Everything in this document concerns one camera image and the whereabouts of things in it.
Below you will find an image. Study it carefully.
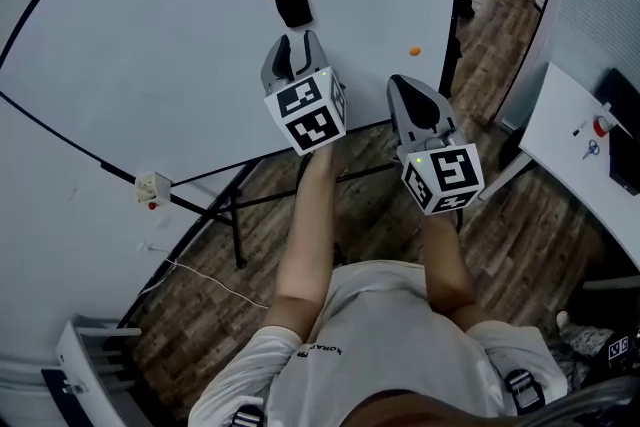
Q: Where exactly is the black harness strap with buckle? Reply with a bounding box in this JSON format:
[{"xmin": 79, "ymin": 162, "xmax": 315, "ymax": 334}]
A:
[
  {"xmin": 231, "ymin": 404, "xmax": 267, "ymax": 427},
  {"xmin": 503, "ymin": 366, "xmax": 547, "ymax": 417}
]

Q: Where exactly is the person's right forearm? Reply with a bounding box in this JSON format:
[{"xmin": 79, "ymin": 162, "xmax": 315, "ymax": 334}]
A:
[{"xmin": 418, "ymin": 209, "xmax": 477, "ymax": 312}]

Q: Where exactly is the thin white cable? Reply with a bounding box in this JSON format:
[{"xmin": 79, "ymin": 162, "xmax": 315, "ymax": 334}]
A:
[{"xmin": 139, "ymin": 244, "xmax": 272, "ymax": 312}]

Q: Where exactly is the white office desk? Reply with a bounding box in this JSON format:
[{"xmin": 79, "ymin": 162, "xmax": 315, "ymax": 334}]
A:
[{"xmin": 477, "ymin": 61, "xmax": 640, "ymax": 274}]

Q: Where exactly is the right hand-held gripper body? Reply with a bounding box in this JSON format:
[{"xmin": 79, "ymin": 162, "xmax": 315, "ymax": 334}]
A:
[{"xmin": 397, "ymin": 127, "xmax": 486, "ymax": 217}]

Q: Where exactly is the black flat panel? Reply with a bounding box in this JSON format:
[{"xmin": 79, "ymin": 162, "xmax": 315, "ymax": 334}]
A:
[{"xmin": 40, "ymin": 367, "xmax": 122, "ymax": 427}]

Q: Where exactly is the person's white t-shirt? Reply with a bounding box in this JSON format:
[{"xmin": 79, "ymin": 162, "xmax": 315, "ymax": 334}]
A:
[{"xmin": 188, "ymin": 259, "xmax": 569, "ymax": 427}]

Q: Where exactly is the person's left forearm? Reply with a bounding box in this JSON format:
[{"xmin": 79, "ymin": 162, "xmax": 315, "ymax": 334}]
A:
[{"xmin": 272, "ymin": 145, "xmax": 338, "ymax": 317}]

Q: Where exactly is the dark desk partition panel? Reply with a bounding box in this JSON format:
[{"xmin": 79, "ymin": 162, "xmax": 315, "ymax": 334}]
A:
[{"xmin": 594, "ymin": 67, "xmax": 640, "ymax": 136}]

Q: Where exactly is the black waste bin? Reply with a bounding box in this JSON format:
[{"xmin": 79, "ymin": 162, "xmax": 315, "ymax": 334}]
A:
[{"xmin": 498, "ymin": 126, "xmax": 527, "ymax": 172}]

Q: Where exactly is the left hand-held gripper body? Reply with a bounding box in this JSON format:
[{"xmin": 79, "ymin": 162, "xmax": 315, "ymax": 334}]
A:
[{"xmin": 262, "ymin": 65, "xmax": 348, "ymax": 157}]

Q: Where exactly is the white box with red button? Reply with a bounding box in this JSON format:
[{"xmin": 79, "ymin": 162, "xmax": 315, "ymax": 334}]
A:
[{"xmin": 134, "ymin": 170, "xmax": 173, "ymax": 212}]

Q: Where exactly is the large whiteboard with black frame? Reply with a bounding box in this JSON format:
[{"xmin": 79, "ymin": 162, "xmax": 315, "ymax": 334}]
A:
[{"xmin": 0, "ymin": 0, "xmax": 463, "ymax": 189}]

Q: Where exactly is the white metal rack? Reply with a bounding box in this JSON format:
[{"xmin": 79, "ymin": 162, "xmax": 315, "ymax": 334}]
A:
[{"xmin": 54, "ymin": 313, "xmax": 147, "ymax": 427}]

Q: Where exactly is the black whiteboard eraser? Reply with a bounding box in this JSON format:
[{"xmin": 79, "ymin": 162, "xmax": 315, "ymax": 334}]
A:
[{"xmin": 268, "ymin": 0, "xmax": 315, "ymax": 29}]

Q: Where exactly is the black box device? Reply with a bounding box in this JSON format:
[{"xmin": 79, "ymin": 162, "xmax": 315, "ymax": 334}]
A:
[{"xmin": 609, "ymin": 124, "xmax": 640, "ymax": 197}]

